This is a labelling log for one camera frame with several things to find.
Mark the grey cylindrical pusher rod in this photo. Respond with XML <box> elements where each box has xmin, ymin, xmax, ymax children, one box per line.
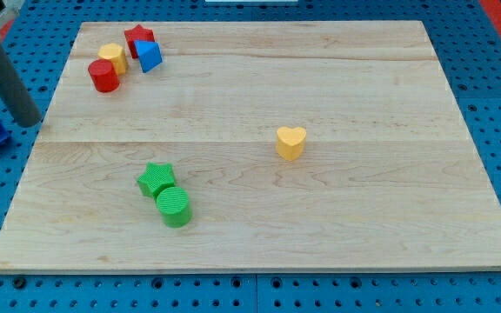
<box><xmin>0</xmin><ymin>44</ymin><xmax>42</xmax><ymax>128</ymax></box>

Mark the light wooden board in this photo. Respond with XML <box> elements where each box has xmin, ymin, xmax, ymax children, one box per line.
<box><xmin>0</xmin><ymin>20</ymin><xmax>501</xmax><ymax>275</ymax></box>

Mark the red star block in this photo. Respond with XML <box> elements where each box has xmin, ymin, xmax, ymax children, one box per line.
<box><xmin>124</xmin><ymin>24</ymin><xmax>155</xmax><ymax>59</ymax></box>

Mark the green star block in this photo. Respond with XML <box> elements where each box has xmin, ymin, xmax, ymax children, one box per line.
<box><xmin>137</xmin><ymin>163</ymin><xmax>176</xmax><ymax>199</ymax></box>

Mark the red cylinder block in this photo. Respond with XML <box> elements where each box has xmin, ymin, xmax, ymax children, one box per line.
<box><xmin>88</xmin><ymin>59</ymin><xmax>120</xmax><ymax>93</ymax></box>

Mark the green cylinder block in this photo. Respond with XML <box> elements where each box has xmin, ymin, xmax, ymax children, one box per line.
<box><xmin>156</xmin><ymin>187</ymin><xmax>192</xmax><ymax>228</ymax></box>

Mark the blue triangle block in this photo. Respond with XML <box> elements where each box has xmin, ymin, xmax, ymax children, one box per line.
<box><xmin>134</xmin><ymin>40</ymin><xmax>163</xmax><ymax>73</ymax></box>

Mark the yellow heart block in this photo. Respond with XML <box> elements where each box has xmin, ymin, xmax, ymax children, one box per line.
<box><xmin>276</xmin><ymin>126</ymin><xmax>307</xmax><ymax>161</ymax></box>

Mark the yellow hexagon block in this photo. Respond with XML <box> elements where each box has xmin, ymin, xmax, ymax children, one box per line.
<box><xmin>97</xmin><ymin>43</ymin><xmax>128</xmax><ymax>75</ymax></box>

